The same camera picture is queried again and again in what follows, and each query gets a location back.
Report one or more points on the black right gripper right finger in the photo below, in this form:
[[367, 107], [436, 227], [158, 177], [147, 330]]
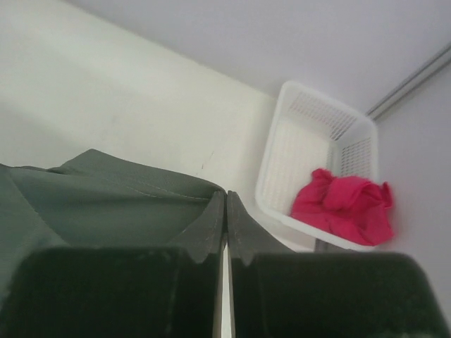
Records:
[[278, 292]]

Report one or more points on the aluminium corner frame post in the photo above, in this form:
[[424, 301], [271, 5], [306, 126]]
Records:
[[420, 76]]

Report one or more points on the white plastic basket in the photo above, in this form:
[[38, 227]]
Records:
[[310, 130]]

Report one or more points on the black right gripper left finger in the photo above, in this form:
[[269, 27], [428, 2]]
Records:
[[170, 290]]

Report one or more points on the pink t shirt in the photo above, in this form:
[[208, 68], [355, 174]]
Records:
[[352, 208]]

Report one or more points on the grey t shirt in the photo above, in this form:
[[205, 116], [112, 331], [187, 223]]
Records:
[[97, 200]]

